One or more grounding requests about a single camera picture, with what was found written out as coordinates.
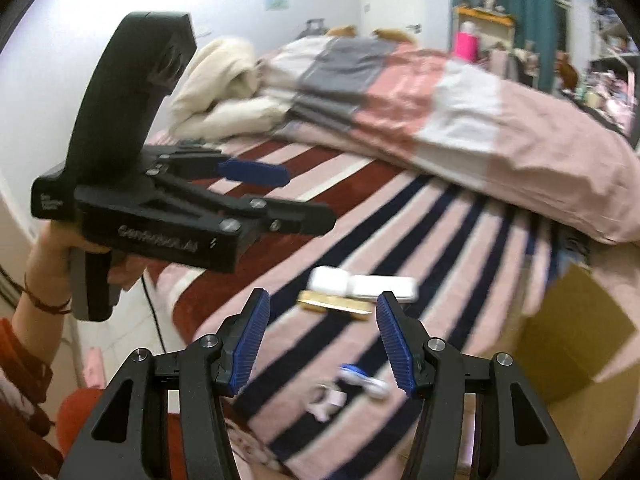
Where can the person's left hand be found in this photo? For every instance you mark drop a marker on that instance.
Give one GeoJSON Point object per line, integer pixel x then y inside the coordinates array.
{"type": "Point", "coordinates": [47, 260]}

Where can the orange red cloth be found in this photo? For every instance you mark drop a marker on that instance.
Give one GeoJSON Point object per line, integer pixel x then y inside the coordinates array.
{"type": "Point", "coordinates": [75, 415]}

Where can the cardboard box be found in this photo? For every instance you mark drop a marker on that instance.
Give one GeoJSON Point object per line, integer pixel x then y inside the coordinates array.
{"type": "Point", "coordinates": [575, 340]}

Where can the striped blanket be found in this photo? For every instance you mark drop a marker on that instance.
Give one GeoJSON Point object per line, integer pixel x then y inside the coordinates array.
{"type": "Point", "coordinates": [440, 260]}

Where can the brown plush toy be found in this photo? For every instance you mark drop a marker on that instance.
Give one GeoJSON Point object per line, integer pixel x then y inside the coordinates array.
{"type": "Point", "coordinates": [342, 31]}
{"type": "Point", "coordinates": [395, 35]}

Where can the cluttered shelf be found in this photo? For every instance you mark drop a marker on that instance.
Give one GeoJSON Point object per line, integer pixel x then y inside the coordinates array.
{"type": "Point", "coordinates": [610, 60]}

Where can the blue and white small gadget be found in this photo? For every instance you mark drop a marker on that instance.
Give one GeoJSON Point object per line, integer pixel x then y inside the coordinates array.
{"type": "Point", "coordinates": [365, 382]}

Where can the cream blanket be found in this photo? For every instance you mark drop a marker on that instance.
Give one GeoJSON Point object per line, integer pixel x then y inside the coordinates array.
{"type": "Point", "coordinates": [220, 75]}

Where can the person's left forearm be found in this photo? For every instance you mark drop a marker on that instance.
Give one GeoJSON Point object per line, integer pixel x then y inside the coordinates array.
{"type": "Point", "coordinates": [27, 340]}

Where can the white rounded case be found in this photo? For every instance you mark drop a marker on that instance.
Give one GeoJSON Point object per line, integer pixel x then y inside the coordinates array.
{"type": "Point", "coordinates": [327, 280]}

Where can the teal curtain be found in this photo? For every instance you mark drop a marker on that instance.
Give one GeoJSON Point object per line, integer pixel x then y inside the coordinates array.
{"type": "Point", "coordinates": [530, 0]}

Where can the yellow wooden shelf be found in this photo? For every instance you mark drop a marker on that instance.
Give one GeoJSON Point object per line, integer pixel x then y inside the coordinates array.
{"type": "Point", "coordinates": [487, 17]}

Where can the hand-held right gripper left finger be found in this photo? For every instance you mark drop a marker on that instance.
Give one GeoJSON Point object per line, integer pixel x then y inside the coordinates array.
{"type": "Point", "coordinates": [249, 345]}

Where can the brown teddy bear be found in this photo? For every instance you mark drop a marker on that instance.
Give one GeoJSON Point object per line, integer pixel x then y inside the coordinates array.
{"type": "Point", "coordinates": [568, 72]}

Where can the white flat box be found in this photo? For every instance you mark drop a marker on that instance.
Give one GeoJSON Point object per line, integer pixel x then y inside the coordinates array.
{"type": "Point", "coordinates": [385, 287]}

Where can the gold flat box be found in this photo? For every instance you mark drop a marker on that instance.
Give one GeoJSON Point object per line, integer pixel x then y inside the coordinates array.
{"type": "Point", "coordinates": [330, 304]}

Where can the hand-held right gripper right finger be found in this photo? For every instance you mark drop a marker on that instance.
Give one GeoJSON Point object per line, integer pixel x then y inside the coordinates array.
{"type": "Point", "coordinates": [396, 347]}

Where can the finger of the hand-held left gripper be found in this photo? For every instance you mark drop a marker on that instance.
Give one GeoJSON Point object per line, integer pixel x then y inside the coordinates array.
{"type": "Point", "coordinates": [300, 217]}
{"type": "Point", "coordinates": [255, 172]}

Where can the pink grey patchwork quilt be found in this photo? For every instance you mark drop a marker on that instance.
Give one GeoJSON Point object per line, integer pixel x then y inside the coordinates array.
{"type": "Point", "coordinates": [500, 125]}

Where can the pink bottle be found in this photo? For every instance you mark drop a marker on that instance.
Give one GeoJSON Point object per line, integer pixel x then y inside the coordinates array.
{"type": "Point", "coordinates": [465, 42]}

